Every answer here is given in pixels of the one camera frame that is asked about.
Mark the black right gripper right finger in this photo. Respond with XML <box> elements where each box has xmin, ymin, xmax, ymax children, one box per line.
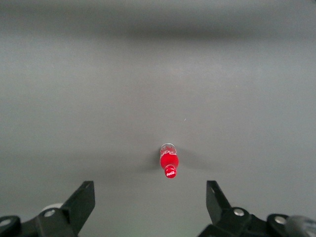
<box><xmin>197</xmin><ymin>180</ymin><xmax>269</xmax><ymax>237</ymax></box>

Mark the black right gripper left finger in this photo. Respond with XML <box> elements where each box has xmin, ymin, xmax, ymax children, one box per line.
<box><xmin>32</xmin><ymin>180</ymin><xmax>96</xmax><ymax>237</ymax></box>

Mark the red cola bottle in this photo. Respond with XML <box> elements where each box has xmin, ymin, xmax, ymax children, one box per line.
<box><xmin>159</xmin><ymin>142</ymin><xmax>179</xmax><ymax>179</ymax></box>

